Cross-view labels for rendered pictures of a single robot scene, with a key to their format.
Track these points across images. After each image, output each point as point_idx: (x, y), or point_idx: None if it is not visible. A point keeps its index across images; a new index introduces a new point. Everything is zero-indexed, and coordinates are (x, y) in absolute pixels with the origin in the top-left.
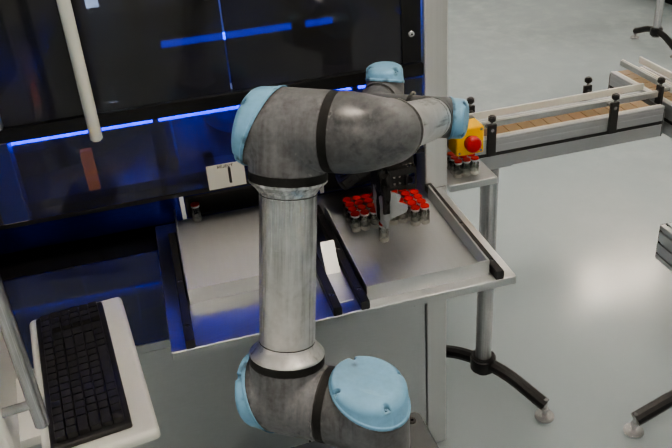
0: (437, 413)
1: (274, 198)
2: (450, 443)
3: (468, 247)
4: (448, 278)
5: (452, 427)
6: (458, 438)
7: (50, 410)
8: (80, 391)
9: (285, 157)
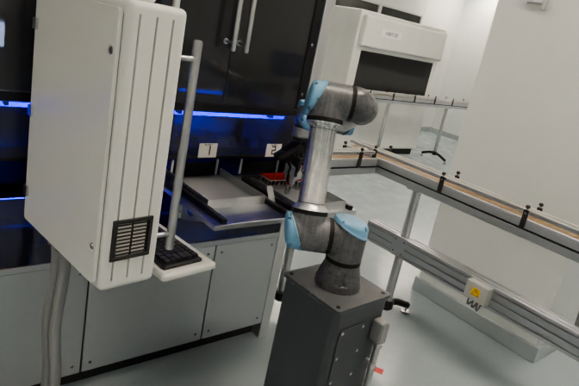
0: (266, 316)
1: (325, 127)
2: (270, 336)
3: (329, 198)
4: (330, 207)
5: (268, 329)
6: (273, 334)
7: None
8: (163, 244)
9: (336, 108)
